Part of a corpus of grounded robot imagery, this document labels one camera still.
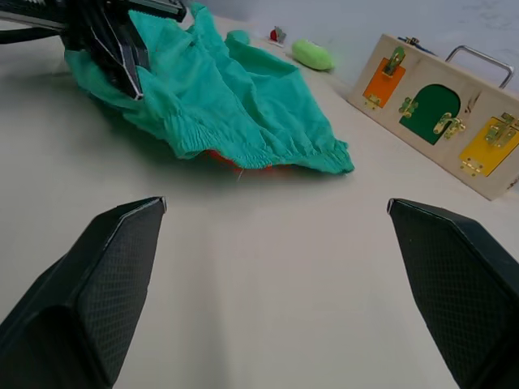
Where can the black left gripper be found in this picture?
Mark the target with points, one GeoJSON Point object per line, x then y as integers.
{"type": "Point", "coordinates": [79, 28]}

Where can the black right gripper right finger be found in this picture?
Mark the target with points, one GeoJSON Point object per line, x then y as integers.
{"type": "Point", "coordinates": [466, 283]}

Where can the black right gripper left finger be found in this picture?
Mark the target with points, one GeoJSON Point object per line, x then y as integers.
{"type": "Point", "coordinates": [81, 291]}

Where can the green shorts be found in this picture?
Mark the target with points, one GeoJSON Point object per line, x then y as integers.
{"type": "Point", "coordinates": [243, 105]}

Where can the small red grey item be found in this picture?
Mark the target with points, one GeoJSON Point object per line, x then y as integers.
{"type": "Point", "coordinates": [277, 35]}

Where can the wooden lock box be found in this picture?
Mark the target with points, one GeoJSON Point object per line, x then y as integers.
{"type": "Point", "coordinates": [425, 121]}

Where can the green plush toy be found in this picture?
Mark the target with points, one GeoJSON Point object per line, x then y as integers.
{"type": "Point", "coordinates": [312, 54]}

